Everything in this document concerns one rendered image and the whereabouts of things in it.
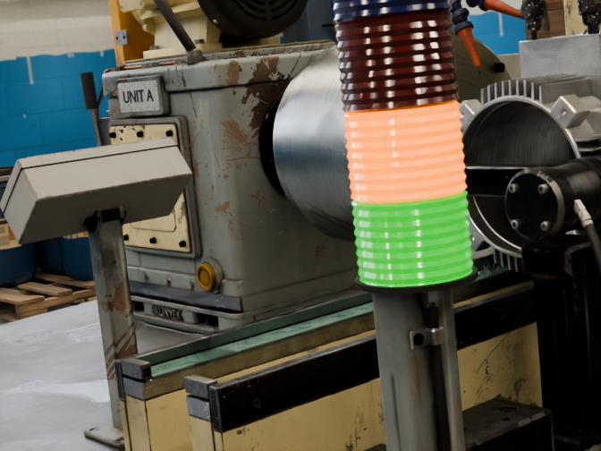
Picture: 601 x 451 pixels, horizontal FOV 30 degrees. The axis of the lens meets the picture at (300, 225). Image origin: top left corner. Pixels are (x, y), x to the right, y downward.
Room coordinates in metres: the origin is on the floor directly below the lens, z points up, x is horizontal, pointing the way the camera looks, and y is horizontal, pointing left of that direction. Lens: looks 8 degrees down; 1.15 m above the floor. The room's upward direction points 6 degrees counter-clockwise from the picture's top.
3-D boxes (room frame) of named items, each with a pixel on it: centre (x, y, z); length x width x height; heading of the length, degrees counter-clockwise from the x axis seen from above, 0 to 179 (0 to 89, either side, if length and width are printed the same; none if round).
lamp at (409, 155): (0.57, -0.06, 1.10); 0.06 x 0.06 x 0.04
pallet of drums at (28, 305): (6.12, 1.20, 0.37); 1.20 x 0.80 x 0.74; 128
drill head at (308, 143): (1.38, -0.10, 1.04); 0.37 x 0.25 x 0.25; 39
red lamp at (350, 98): (0.57, -0.06, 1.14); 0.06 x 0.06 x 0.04
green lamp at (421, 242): (0.57, -0.06, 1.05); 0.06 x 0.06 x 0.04
